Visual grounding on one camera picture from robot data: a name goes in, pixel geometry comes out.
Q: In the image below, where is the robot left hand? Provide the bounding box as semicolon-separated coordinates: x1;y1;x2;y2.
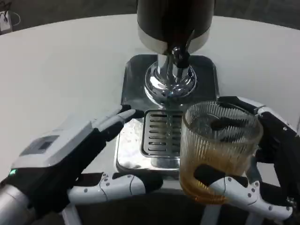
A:
0;105;164;218

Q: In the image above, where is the black steel drink dispenser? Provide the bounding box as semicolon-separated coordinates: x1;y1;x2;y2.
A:
136;0;213;104

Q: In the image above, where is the clear ribbed glass cup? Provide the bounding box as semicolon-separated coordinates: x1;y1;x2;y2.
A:
179;100;264;206

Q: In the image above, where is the black dispenser tap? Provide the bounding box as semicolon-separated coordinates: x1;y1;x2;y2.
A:
169;46;191;78

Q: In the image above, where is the steel drip tray base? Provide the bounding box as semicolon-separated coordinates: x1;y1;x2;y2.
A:
115;55;221;180

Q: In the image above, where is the black slotted drip grid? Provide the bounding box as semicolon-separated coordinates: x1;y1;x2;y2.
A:
141;109;186;158

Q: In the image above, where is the white object with black cable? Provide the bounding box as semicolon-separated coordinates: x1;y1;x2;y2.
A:
0;1;21;31

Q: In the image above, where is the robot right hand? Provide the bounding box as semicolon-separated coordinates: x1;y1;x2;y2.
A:
194;95;300;221

